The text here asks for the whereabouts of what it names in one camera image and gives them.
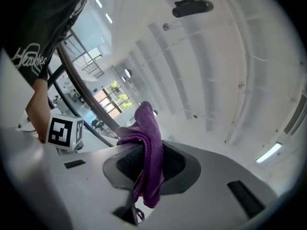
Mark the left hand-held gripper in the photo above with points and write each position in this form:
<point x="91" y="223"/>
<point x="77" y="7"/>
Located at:
<point x="60" y="130"/>

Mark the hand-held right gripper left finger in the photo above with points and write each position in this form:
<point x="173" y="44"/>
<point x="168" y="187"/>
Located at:
<point x="84" y="188"/>

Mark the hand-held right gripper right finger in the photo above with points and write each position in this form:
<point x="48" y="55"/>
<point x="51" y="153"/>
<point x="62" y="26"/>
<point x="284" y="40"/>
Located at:
<point x="211" y="176"/>

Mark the purple cloth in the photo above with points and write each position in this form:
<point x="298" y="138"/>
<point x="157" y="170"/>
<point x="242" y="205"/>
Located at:
<point x="151" y="133"/>

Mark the person's left forearm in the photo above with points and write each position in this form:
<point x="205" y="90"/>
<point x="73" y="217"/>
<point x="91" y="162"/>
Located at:
<point x="38" y="109"/>

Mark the black metal railing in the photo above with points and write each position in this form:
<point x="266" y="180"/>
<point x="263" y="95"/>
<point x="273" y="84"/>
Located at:
<point x="80" y="91"/>

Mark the ceiling light strip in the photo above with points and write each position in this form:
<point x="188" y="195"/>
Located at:
<point x="109" y="18"/>
<point x="98" y="3"/>
<point x="268" y="153"/>

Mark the glass entrance doors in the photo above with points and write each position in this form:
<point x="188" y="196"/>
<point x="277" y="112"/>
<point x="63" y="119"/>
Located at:
<point x="112" y="97"/>

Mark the person's black printed t-shirt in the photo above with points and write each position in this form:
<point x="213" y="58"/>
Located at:
<point x="36" y="20"/>

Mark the black head-mounted camera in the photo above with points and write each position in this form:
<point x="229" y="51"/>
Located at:
<point x="192" y="8"/>

